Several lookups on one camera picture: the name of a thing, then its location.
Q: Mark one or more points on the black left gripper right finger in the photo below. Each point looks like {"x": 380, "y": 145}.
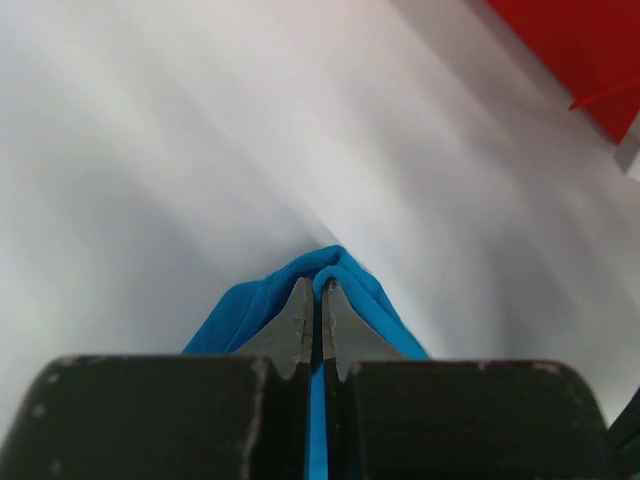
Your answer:
{"x": 391, "y": 417}

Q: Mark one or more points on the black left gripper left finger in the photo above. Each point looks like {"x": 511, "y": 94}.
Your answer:
{"x": 234, "y": 416}

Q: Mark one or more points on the blue polo t-shirt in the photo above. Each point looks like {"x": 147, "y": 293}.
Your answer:
{"x": 247, "y": 307}

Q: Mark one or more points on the red plastic bin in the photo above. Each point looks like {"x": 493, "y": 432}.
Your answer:
{"x": 592, "y": 49}

